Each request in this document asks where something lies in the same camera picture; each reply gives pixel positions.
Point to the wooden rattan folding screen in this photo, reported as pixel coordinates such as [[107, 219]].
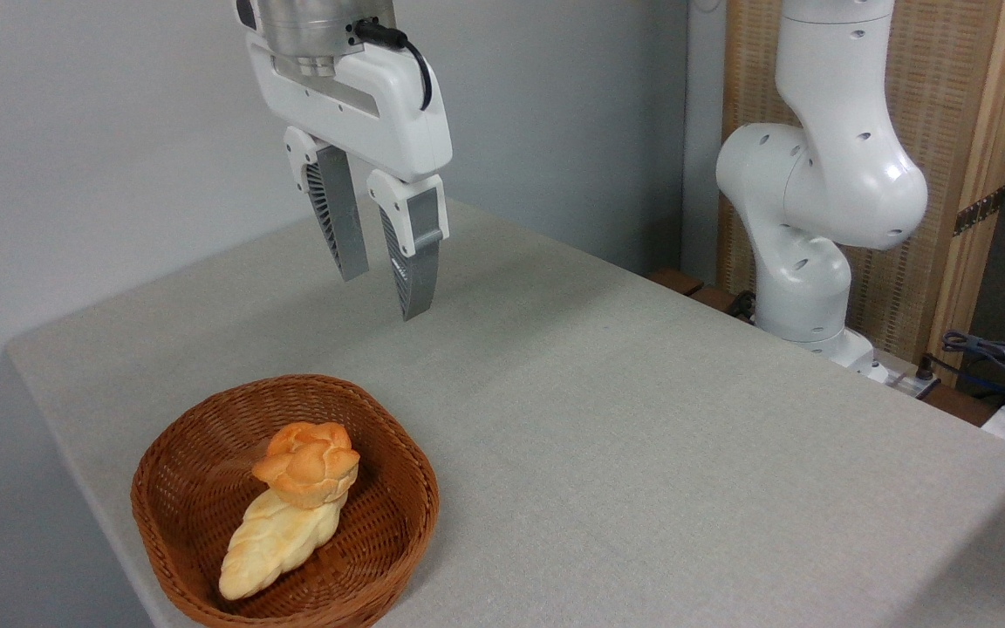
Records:
[[947, 96]]

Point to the round orange bread roll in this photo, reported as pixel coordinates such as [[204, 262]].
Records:
[[311, 471]]

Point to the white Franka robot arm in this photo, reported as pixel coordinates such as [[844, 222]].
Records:
[[834, 166]]

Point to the brown woven wicker basket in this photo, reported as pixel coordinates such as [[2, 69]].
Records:
[[188, 488]]

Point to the black metal screen hinge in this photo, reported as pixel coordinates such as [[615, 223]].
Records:
[[980, 211]]

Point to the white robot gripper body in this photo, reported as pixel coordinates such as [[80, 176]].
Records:
[[389, 113]]

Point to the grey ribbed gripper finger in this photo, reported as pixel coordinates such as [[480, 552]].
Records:
[[341, 209], [420, 262]]

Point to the pale braided bread loaf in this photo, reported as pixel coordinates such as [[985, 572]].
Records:
[[271, 545]]

